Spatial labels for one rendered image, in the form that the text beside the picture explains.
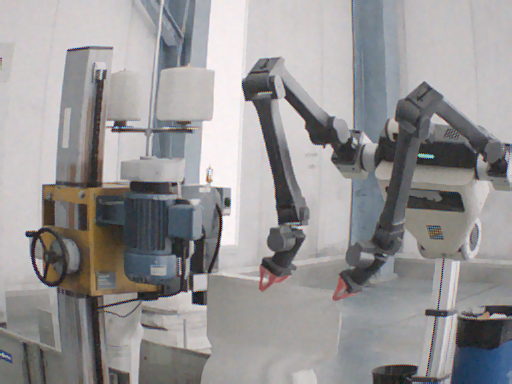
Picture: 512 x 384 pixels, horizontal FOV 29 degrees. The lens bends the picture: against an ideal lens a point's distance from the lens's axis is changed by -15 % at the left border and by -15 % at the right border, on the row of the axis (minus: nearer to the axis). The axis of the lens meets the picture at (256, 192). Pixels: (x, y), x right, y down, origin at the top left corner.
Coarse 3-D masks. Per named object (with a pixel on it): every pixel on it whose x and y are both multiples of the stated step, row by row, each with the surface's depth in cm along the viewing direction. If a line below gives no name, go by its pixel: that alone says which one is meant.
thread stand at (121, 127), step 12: (156, 36) 326; (156, 48) 327; (156, 60) 327; (120, 132) 336; (132, 132) 332; (144, 132) 329; (156, 132) 327; (168, 132) 324; (180, 132) 321; (192, 132) 319; (144, 156) 326
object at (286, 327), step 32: (224, 288) 339; (256, 288) 329; (288, 288) 322; (224, 320) 340; (256, 320) 329; (288, 320) 322; (320, 320) 316; (224, 352) 334; (256, 352) 327; (288, 352) 322; (320, 352) 316
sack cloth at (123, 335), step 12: (48, 288) 384; (108, 300) 364; (120, 300) 360; (120, 312) 359; (132, 312) 358; (108, 324) 357; (120, 324) 357; (132, 324) 357; (108, 336) 355; (120, 336) 356; (132, 336) 359; (60, 348) 371; (108, 348) 356; (120, 348) 357; (132, 348) 361; (108, 360) 357; (120, 360) 357; (132, 360) 361; (132, 372) 362
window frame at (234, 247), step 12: (240, 96) 1029; (240, 108) 1030; (240, 120) 1030; (240, 132) 1031; (240, 144) 1031; (240, 156) 1031; (240, 168) 1032; (240, 180) 1032; (240, 192) 1033; (240, 204) 1034; (240, 216) 1035; (240, 228) 1037; (228, 252) 1021
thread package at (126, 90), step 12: (120, 72) 330; (132, 72) 331; (120, 84) 329; (132, 84) 330; (120, 96) 329; (132, 96) 330; (108, 108) 330; (120, 108) 329; (132, 108) 330; (108, 120) 330; (120, 120) 330; (132, 120) 331
